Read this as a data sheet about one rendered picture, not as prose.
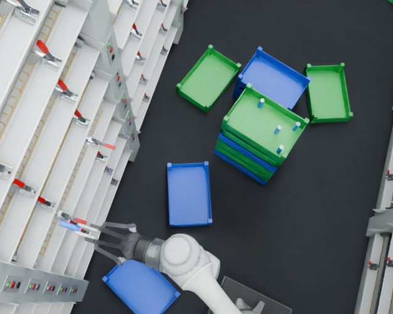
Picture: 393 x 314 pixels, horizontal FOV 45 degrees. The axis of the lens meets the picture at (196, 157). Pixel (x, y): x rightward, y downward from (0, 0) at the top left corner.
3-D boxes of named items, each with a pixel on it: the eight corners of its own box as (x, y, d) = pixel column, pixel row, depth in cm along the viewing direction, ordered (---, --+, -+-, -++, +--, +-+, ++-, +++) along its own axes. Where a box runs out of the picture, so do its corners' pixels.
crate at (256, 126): (305, 126, 204) (310, 119, 196) (281, 164, 199) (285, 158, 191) (246, 90, 208) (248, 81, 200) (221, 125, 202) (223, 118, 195)
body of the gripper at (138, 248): (152, 235, 138) (123, 226, 140) (142, 264, 136) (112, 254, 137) (156, 240, 145) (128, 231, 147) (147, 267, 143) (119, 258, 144)
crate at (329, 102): (347, 121, 249) (353, 115, 241) (309, 123, 248) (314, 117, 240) (339, 69, 258) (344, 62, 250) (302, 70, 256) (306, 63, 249)
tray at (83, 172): (113, 108, 172) (120, 100, 163) (47, 271, 154) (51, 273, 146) (60, 83, 165) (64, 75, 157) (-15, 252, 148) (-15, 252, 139)
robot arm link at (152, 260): (160, 271, 134) (140, 264, 135) (164, 274, 142) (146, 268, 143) (170, 240, 136) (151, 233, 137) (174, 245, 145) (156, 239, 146)
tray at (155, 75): (174, 31, 246) (184, 20, 234) (135, 136, 229) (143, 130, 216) (139, 12, 240) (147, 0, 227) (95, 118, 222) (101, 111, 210)
